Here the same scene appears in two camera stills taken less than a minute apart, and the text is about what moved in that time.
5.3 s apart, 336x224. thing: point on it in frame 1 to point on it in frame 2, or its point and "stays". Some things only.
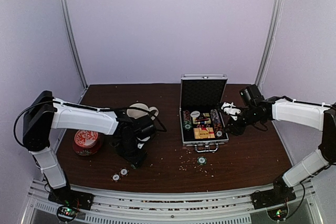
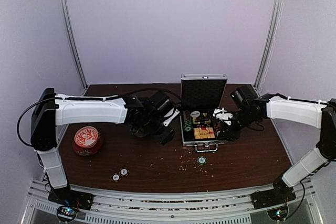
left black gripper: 137,160 to 166,137
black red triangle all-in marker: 201,118 stays
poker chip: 115,177 stays
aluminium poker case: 201,124 stays
